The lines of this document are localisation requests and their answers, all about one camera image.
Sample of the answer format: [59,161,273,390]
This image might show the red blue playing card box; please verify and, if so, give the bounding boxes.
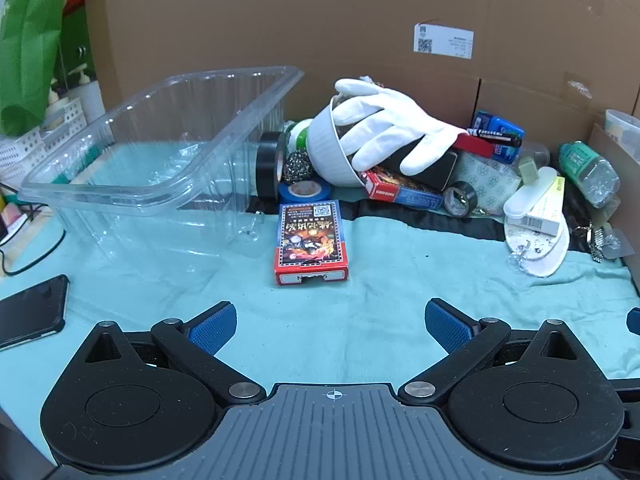
[360,167,446,211]

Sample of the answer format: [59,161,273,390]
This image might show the blue tape roll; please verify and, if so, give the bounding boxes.
[278,179,332,206]

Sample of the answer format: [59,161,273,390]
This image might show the clear plastic tub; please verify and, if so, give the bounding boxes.
[604,108,640,148]

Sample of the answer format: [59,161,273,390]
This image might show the green bag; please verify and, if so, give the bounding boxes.
[0,0,71,136]

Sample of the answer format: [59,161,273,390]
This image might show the white round pad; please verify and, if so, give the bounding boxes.
[502,215,571,278]

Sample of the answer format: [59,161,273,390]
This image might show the white glove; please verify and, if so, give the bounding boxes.
[332,78,471,177]

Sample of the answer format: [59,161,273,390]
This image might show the large black tape roll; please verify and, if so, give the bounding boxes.
[256,131,288,198]

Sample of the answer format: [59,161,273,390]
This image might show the red flame playing card box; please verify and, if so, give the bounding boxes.
[274,200,349,287]

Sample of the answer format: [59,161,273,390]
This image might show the large cardboard box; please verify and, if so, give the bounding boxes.
[85,0,640,161]

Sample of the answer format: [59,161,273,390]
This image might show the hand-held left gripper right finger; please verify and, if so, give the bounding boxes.
[397,297,601,406]

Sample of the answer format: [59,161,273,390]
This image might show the black smartphone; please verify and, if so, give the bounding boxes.
[0,274,70,351]

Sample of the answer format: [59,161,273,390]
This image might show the blue green small box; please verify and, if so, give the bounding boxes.
[471,110,526,163]

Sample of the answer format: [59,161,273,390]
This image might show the black cable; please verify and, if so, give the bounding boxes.
[0,207,68,277]

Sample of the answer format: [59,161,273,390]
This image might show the small black tape roll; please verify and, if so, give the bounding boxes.
[442,182,483,218]

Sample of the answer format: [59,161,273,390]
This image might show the black marker pen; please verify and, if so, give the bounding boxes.
[467,127,522,148]

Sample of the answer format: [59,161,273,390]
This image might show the clear adhesive hook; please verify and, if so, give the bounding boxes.
[239,210,265,242]
[509,240,538,273]
[600,227,632,261]

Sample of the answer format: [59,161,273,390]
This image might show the white pump bottle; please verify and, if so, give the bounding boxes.
[67,65,103,123]

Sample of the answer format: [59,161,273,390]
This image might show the white ribbed ceramic bowl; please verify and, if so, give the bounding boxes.
[306,95,366,188]

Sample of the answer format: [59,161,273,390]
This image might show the red block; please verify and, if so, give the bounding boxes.
[452,132,493,158]

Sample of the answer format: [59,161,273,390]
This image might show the white plastic basket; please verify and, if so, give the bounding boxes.
[0,97,86,181]

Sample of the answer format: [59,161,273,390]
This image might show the teal cloth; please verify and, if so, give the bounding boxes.
[0,142,640,411]

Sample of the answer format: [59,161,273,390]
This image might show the translucent white toothbrush case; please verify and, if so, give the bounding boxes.
[502,166,558,220]

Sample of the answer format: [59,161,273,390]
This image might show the clear plastic container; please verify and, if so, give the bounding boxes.
[19,65,306,261]

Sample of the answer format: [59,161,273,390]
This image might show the olive green eraser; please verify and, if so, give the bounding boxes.
[517,156,540,183]

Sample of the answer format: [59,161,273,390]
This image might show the steel wool scrubber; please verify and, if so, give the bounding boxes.
[282,150,317,183]

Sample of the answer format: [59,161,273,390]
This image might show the white medicine box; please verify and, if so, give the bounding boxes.
[522,176,566,236]

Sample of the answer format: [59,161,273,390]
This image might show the white shipping label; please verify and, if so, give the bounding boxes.
[413,23,475,58]

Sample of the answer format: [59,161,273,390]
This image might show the green patterned packet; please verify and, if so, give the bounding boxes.
[457,152,523,216]

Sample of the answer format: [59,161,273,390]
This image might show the black cloth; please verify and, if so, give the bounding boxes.
[250,170,640,261]

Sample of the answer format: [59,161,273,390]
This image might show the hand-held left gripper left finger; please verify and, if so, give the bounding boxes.
[75,301,268,406]

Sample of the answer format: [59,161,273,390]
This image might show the black case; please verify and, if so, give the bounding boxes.
[382,137,458,191]

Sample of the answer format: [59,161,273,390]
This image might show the green label plastic bottle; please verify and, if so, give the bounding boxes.
[558,141,621,209]

